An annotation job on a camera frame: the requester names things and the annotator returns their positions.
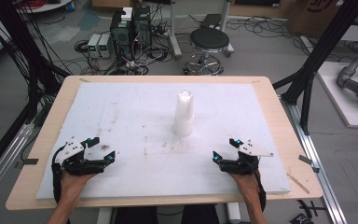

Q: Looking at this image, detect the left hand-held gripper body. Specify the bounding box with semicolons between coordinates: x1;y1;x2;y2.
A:
51;140;113;177

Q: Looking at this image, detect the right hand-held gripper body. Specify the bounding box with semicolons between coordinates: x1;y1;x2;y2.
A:
218;139;275;176

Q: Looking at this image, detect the stack of white cups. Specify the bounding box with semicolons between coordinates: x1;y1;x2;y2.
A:
171;90;196;138

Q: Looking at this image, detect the person's left hand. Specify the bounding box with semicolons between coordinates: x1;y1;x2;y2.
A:
60;170;98;202

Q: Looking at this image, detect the person's right hand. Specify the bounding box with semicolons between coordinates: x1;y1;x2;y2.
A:
228;172;260;202

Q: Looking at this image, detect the grey tape piece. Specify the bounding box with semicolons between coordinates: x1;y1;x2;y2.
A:
14;158;40;170
298;154;321;174

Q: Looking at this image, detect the white table leg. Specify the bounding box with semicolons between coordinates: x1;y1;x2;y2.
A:
226;202;242;224
96;206;114;224

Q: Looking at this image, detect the white foam mat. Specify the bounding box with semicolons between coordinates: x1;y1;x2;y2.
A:
35;81;292;201

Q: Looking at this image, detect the wooden table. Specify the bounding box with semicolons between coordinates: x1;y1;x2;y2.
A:
5;75;324;211

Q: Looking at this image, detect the thin wooden stick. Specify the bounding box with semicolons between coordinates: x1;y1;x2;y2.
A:
286;173;310;195

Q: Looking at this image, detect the small black device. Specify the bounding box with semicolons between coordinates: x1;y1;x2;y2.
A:
289;212;315;224

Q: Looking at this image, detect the grey power supply unit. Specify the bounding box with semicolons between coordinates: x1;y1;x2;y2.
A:
87;33;103;59
98;33;114;60

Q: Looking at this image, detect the black round stool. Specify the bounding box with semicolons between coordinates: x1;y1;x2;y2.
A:
183;27;231;77

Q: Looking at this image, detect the black computer tower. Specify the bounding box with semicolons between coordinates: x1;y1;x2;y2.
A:
109;8;135;62
132;5;153;49

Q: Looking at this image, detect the white board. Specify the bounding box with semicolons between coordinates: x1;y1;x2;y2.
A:
316;61;358;130

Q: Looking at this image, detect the cardboard box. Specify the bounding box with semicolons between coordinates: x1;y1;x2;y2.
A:
285;0;358;39

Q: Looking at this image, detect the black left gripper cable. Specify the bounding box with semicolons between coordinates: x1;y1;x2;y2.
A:
50;145;68;204

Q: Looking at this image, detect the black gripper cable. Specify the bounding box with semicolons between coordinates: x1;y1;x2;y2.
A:
252;166;268;213
50;145;68;204

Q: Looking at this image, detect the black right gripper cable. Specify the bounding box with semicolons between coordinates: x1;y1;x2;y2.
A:
252;166;268;213

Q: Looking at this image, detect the aluminium rail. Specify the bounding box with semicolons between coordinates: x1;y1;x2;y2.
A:
281;97;349;224
0;122;35;209

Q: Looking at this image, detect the tangle of floor cables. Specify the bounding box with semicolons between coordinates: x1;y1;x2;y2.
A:
55;3;187;77

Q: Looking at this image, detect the black frame post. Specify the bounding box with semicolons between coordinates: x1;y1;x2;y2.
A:
272;0;358;135
0;0;71;122

